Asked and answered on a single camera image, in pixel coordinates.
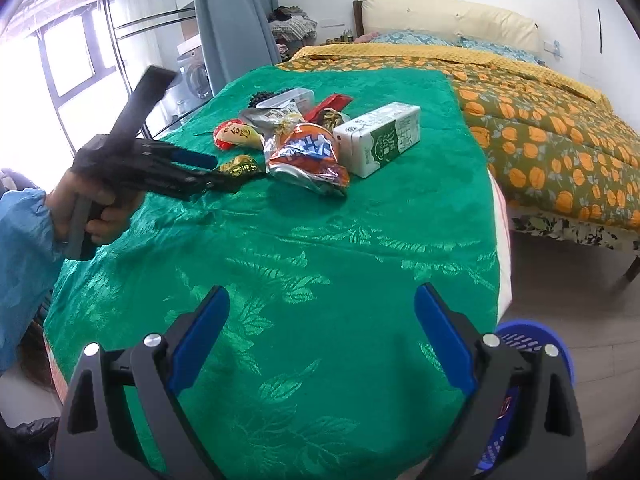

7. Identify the red round wrapper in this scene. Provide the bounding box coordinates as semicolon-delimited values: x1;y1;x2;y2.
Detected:
213;118;244;151

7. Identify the yellow green snack bar wrapper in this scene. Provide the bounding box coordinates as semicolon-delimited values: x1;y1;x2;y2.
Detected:
213;119;262;150

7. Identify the gold foil wrapper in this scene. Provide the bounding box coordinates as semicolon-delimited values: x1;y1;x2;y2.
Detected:
218;154;265;179

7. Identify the orange blue chip bag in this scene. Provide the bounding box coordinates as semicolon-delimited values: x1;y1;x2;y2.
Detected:
264;122;349;197

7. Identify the clear plastic floss box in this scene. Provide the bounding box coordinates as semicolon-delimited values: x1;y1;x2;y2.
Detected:
256;88;316;115

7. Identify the red snack wrapper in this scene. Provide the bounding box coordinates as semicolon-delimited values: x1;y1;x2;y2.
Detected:
303;93;352;122

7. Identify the white green milk carton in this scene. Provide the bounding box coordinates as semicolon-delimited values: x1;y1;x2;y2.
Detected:
333;102;421;179

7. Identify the blue plastic trash basket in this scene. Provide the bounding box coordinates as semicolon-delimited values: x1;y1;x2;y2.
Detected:
474;318;576;474

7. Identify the person's left hand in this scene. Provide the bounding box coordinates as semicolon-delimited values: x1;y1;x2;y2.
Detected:
44;167;147;247

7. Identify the washing machine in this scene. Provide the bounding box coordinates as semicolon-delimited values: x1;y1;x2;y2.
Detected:
176;35;213;114

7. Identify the black framed glass door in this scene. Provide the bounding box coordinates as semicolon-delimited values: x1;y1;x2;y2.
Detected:
0;0;202;162

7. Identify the striped under cloth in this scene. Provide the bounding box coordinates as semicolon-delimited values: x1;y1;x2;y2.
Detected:
488;172;513;323

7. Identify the grey-blue curtain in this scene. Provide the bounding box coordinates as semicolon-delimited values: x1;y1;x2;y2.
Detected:
194;0;281;93

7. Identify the pile of clothes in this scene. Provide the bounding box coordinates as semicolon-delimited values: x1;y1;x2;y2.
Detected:
268;6;318;61

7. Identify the green floral tablecloth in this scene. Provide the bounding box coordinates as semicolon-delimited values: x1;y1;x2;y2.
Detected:
45;67;500;479

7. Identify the cream padded headboard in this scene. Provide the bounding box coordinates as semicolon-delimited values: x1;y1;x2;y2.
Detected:
361;0;542;54

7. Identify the teal patterned left pillow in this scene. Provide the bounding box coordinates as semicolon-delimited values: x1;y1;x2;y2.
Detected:
371;30;457;47

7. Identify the teal patterned pillow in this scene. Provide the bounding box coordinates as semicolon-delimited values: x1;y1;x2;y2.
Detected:
459;37;546;66
371;30;457;47

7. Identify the orange floral quilt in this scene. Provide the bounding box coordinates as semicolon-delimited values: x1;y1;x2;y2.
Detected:
281;58;639;231

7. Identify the teal patterned right pillow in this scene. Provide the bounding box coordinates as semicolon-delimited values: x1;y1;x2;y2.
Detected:
459;37;546;66

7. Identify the yellow blanket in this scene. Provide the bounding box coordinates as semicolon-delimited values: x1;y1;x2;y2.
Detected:
292;44;612;110

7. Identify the white wardrobe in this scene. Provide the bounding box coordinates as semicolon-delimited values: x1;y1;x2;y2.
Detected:
577;0;639;130

